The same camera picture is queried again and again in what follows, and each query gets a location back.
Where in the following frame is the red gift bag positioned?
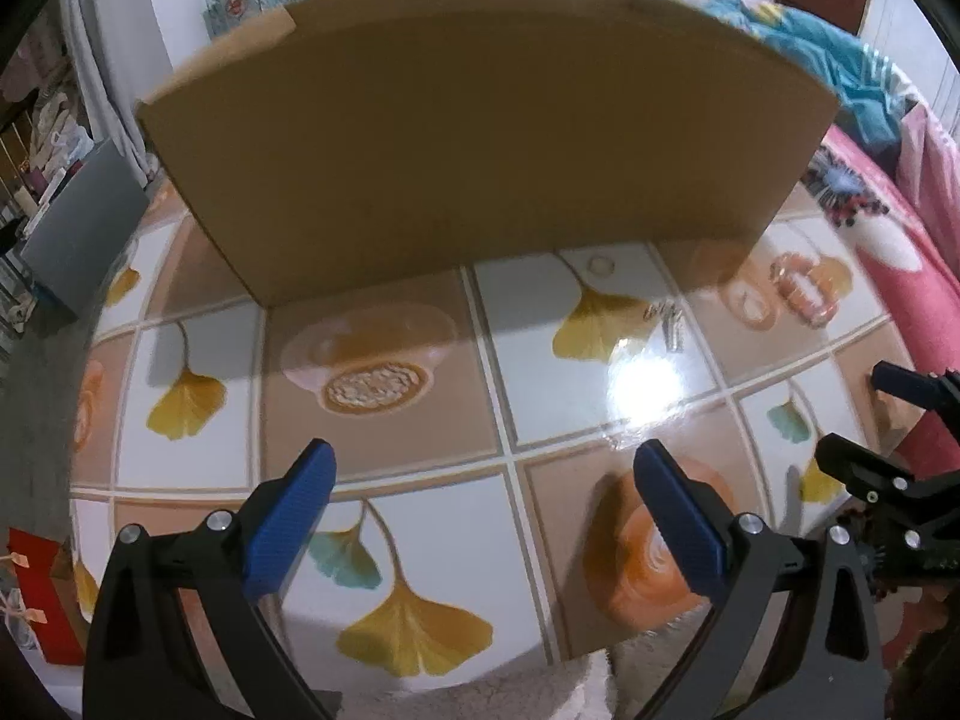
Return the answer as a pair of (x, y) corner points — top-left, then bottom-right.
(3, 528), (89, 667)

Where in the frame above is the pink bedding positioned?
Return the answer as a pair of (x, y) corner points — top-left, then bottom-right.
(800, 104), (960, 478)

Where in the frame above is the silver hair clip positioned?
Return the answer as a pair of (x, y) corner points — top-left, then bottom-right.
(644, 301), (683, 353)

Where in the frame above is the blue blanket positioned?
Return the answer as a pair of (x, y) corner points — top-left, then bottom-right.
(703, 0), (923, 176)

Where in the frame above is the ginkgo-patterned floor mat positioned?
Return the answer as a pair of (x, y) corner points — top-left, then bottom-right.
(70, 187), (918, 691)

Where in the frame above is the grey flat panel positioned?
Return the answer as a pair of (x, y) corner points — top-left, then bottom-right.
(20, 142), (148, 317)

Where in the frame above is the brown cardboard box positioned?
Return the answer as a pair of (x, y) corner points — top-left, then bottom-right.
(137, 0), (838, 307)

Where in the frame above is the pink bead bracelet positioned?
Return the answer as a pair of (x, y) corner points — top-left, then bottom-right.
(769, 252), (847, 329)

